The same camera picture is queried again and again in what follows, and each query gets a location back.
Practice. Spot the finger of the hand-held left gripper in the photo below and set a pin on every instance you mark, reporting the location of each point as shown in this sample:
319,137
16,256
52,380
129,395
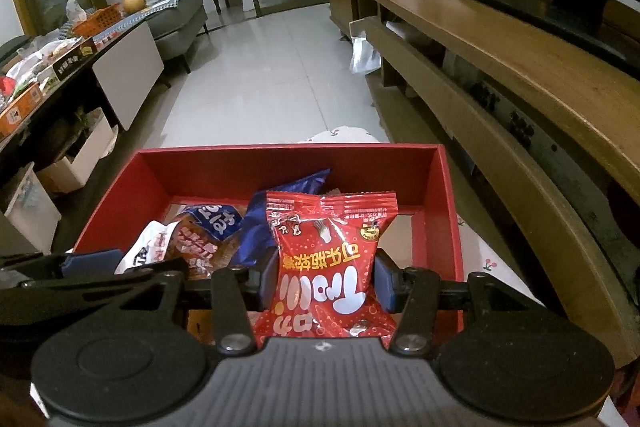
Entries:
150,268
95,261

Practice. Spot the red cardboard box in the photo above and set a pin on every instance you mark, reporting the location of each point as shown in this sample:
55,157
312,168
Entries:
280,172

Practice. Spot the pile of snack packets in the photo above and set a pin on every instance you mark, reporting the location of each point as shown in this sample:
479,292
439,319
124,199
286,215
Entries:
35,57

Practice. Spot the grey sofa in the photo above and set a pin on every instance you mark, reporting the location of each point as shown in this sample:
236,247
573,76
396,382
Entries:
175,27

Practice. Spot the black snack box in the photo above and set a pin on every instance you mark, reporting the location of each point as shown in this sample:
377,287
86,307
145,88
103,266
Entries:
75,59

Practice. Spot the red candy bag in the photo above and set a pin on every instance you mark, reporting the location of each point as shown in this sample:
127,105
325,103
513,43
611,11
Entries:
325,267

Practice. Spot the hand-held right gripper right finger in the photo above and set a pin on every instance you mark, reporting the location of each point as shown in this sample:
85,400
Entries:
386,287

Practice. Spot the blue foil snack packet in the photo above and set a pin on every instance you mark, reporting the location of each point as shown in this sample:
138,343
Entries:
260,227

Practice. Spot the blue and red bread bag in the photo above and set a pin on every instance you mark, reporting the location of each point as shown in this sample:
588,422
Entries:
200,242

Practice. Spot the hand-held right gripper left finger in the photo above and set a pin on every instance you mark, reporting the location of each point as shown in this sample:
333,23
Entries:
262,282

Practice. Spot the dark coffee table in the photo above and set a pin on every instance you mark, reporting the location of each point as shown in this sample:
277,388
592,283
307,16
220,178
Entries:
60,87

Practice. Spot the wooden television cabinet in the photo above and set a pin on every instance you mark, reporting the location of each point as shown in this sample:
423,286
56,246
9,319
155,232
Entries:
525,47

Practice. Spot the white storage box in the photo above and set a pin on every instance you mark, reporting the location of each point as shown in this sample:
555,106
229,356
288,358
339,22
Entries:
30,212
85,157

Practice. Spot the orange plastic basket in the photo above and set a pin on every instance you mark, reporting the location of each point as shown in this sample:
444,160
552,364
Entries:
100,21

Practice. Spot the round yellow fruit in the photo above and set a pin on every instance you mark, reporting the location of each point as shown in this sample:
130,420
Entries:
135,2

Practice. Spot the white plastic bag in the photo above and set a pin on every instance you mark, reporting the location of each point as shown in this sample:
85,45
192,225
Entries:
365,52
75,12

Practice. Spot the blue patterned cloth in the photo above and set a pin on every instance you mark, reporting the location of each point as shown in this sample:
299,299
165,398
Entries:
165,2

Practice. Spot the orange red snack box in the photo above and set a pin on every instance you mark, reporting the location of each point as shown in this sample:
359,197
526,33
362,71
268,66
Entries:
20,109

